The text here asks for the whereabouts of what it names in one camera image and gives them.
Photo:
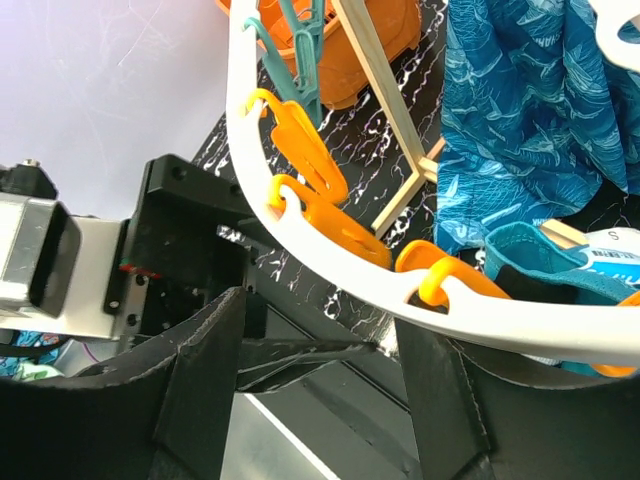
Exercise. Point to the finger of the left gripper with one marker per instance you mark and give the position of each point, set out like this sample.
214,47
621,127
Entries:
273,364

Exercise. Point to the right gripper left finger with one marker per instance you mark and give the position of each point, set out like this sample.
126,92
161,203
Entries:
158,411

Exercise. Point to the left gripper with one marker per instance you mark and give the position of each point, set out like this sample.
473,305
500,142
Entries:
171,246

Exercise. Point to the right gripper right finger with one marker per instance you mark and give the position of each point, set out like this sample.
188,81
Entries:
481,413

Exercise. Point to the white round clip hanger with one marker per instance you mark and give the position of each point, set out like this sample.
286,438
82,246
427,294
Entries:
449,297

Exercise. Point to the orange clothespin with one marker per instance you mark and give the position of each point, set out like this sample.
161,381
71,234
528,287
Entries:
422,254
330,220
299,142

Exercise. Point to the orange plastic basket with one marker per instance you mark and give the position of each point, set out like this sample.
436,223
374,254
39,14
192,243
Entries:
341,76

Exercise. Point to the black white striped sock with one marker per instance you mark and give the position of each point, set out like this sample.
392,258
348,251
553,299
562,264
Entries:
521,287

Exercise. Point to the teal cloth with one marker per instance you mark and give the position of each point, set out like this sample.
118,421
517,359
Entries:
602,276

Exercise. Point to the green clothespin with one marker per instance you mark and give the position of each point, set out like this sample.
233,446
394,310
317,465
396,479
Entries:
307,28

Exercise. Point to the wooden clothes rack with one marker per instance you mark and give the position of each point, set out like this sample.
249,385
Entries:
363,37

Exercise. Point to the blue patterned cloth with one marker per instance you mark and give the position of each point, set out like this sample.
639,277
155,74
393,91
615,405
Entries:
534,118

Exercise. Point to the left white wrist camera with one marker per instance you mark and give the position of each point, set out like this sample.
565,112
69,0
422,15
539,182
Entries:
55,269

